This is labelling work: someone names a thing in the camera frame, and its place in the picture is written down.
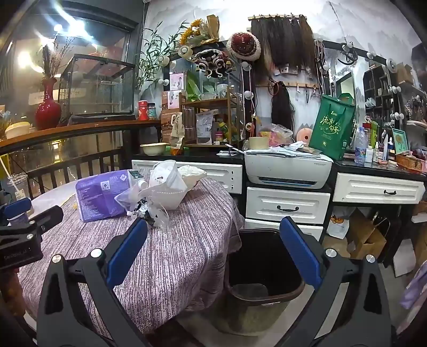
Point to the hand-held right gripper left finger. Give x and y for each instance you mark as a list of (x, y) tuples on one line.
[(128, 250)]

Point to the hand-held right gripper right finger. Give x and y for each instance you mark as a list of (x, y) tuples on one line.
[(300, 253)]

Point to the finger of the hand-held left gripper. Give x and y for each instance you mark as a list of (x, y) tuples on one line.
[(50, 217), (18, 207)]

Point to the dark brown trash bin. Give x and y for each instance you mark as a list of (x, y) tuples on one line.
[(260, 260)]

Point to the clear plastic bag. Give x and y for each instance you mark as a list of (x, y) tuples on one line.
[(156, 217)]

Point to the purple tissue pack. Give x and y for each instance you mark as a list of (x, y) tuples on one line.
[(100, 197)]

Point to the white plastic bag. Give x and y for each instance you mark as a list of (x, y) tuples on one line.
[(166, 187)]

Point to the clear plastic cup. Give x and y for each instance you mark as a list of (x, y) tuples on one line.
[(20, 185)]

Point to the white straw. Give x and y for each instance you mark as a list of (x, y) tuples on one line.
[(8, 173)]

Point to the white shopping bag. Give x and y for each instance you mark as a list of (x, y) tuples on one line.
[(337, 228)]

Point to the purple striped tablecloth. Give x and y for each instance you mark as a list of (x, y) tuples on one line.
[(173, 260)]

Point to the black railing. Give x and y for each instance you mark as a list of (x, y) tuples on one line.
[(83, 163)]

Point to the cardboard box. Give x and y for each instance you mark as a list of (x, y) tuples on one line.
[(365, 237)]

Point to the yellow lidded bowl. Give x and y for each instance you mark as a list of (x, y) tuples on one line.
[(17, 130)]

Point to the white printer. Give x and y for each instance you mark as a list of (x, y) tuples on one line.
[(287, 170)]

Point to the wooden ledge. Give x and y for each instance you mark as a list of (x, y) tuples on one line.
[(83, 128)]

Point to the red vase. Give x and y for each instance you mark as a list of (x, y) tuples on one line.
[(48, 115)]

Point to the cream bowl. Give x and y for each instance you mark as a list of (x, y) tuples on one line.
[(154, 149)]

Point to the stack of papers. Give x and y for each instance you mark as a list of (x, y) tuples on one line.
[(283, 150)]

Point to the peach foam disc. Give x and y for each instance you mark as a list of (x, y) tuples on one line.
[(303, 136)]

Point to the pink plastic bag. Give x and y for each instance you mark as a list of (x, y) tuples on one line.
[(278, 135)]

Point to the clear water bottle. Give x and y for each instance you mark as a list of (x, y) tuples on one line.
[(360, 148)]

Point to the black thin tool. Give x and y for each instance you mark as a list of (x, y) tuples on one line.
[(235, 149)]

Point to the small white device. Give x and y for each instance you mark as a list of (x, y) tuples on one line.
[(225, 153)]

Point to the green gift bag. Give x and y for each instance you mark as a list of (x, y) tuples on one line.
[(330, 130)]

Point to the cream canvas bag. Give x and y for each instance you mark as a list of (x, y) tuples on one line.
[(176, 128)]

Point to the brown printed box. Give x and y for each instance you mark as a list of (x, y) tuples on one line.
[(166, 123)]

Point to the row of cosmetic bottles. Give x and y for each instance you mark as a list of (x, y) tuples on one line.
[(378, 146)]

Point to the glass terrarium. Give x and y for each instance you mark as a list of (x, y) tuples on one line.
[(96, 90)]

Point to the red tin can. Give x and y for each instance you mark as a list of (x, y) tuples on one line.
[(143, 110)]

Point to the glass jar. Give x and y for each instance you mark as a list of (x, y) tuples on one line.
[(152, 111)]

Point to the small pink-lid jar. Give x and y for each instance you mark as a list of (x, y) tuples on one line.
[(219, 137)]

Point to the grey-brown pouch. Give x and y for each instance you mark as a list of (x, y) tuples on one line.
[(204, 128)]

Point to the orange wooden box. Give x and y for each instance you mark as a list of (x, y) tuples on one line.
[(412, 163)]

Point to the dried flower branches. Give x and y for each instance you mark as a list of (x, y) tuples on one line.
[(50, 63)]

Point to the black wig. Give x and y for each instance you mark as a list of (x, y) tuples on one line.
[(283, 106)]

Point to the teal framed picture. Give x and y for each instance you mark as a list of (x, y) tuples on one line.
[(400, 141)]

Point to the bamboo shelf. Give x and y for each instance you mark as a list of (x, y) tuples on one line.
[(230, 106)]

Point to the glass bowl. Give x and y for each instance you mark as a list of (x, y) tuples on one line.
[(206, 96)]

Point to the photo card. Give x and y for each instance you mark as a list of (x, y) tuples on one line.
[(176, 81)]

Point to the vanity mirror with bulbs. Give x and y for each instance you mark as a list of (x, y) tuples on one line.
[(343, 83), (249, 80)]

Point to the green leafy plant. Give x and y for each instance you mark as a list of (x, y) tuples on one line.
[(150, 60)]

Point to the ornate headdress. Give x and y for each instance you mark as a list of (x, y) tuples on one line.
[(213, 63)]

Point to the hanging hair extensions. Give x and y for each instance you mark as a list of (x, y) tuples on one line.
[(283, 43)]

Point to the red embroidered hat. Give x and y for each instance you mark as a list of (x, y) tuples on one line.
[(243, 45)]

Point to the sunflower bouquet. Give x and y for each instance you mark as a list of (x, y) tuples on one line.
[(196, 31)]

